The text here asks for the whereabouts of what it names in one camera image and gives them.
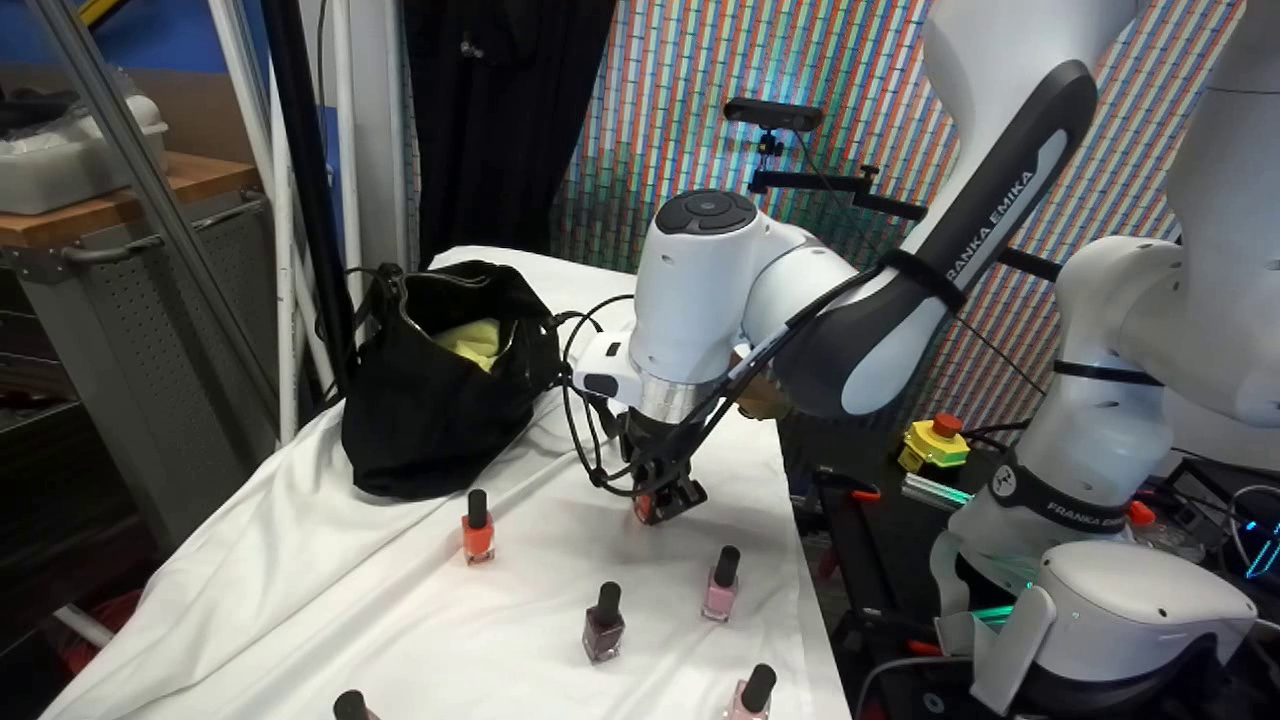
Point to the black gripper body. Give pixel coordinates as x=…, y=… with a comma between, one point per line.
x=662, y=446

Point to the pink nail polish bottle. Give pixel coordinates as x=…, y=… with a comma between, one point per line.
x=720, y=600

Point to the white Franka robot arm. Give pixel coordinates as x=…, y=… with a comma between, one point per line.
x=1106, y=401

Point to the dark plum nail polish bottle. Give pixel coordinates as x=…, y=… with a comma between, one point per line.
x=603, y=636

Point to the black nail polish bottle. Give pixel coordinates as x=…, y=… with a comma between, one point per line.
x=755, y=689

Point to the peach nail polish bottle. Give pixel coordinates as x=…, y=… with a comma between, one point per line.
x=349, y=704

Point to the yellow cloth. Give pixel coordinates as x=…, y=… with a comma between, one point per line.
x=474, y=344

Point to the yellow red emergency stop button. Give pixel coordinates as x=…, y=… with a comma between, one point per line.
x=938, y=446

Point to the white tablecloth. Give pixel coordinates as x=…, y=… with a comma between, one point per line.
x=334, y=584

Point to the black hanging curtain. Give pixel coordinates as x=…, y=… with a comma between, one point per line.
x=507, y=133

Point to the black vertical pole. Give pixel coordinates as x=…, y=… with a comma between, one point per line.
x=302, y=162

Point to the grey cabinet with wooden top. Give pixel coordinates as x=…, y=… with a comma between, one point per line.
x=122, y=344

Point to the black device cyan lights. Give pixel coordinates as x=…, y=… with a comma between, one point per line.
x=1262, y=541

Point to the white plastic container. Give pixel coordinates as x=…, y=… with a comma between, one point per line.
x=66, y=167

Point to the tan wrist mount block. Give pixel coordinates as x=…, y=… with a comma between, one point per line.
x=761, y=399

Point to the aluminium frame bar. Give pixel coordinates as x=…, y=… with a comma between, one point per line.
x=144, y=187

